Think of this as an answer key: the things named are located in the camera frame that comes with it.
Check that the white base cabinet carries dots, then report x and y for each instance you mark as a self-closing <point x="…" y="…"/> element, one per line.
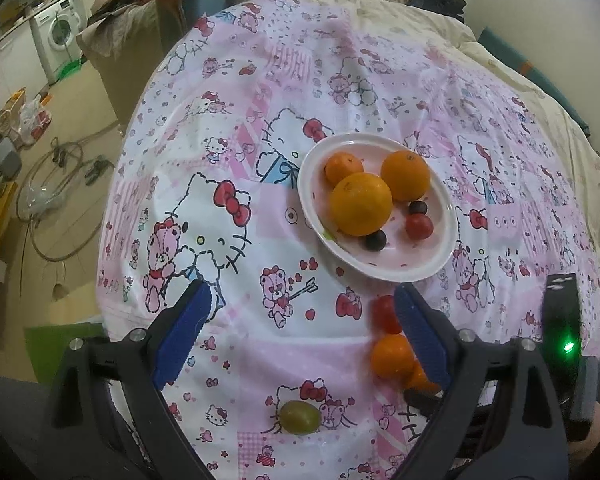
<point x="15" y="65"/>

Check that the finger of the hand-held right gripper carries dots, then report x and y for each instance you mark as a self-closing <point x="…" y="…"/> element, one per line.
<point x="420" y="402"/>

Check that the green basin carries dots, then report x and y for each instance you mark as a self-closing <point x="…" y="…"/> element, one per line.
<point x="69" y="70"/>

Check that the pink cartoon cat printed blanket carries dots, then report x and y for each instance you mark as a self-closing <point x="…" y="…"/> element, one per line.
<point x="280" y="85"/>

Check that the green grape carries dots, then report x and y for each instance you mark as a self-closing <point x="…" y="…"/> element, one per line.
<point x="300" y="416"/>

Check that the green floor mat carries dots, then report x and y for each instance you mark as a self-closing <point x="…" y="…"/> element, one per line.
<point x="50" y="355"/>

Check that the dark purple grape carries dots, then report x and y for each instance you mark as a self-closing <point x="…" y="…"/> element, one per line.
<point x="418" y="207"/>
<point x="375" y="241"/>

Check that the red cherry tomato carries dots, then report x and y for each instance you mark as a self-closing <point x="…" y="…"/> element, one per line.
<point x="419" y="226"/>
<point x="385" y="314"/>

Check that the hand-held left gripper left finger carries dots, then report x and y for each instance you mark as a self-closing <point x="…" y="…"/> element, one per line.
<point x="182" y="340"/>

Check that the pink strawberry print plate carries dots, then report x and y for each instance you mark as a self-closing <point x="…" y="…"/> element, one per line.
<point x="420" y="260"/>

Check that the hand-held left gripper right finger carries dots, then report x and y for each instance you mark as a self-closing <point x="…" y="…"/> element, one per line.
<point x="422" y="340"/>

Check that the thin hoop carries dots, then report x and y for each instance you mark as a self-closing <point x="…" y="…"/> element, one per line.
<point x="35" y="240"/>

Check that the white washing machine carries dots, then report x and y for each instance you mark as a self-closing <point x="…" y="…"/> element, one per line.
<point x="57" y="35"/>

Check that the small tangerine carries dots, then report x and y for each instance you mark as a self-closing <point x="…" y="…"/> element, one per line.
<point x="344" y="167"/>
<point x="420" y="380"/>
<point x="392" y="355"/>

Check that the white red plastic bag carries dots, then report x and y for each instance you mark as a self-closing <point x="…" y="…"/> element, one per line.
<point x="34" y="120"/>

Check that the medium orange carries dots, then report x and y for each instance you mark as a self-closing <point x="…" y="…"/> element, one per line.
<point x="405" y="175"/>

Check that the large orange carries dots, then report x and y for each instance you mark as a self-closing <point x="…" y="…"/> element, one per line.
<point x="360" y="204"/>

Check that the grey box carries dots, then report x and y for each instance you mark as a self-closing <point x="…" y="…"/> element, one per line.
<point x="7" y="157"/>

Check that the clear plastic bag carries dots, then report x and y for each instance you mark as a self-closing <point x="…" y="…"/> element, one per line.
<point x="35" y="200"/>

